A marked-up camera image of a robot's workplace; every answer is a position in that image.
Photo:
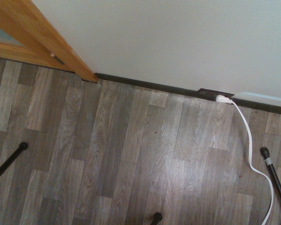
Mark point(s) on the dark baseboard strip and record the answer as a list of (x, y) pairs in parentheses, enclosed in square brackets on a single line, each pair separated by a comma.
[(154, 85)]

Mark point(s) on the black tripod leg with tape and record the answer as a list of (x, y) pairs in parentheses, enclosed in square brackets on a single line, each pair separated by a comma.
[(277, 178)]

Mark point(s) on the wooden door with glass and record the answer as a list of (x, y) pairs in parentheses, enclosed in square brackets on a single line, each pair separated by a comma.
[(11, 50)]

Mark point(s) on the dark wall outlet plate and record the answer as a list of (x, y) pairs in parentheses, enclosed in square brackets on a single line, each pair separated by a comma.
[(207, 92)]

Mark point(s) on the wooden door frame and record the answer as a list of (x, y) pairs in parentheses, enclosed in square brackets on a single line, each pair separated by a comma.
[(48, 39)]

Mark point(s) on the white power plug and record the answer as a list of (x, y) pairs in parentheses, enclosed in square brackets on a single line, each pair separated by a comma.
[(222, 99)]

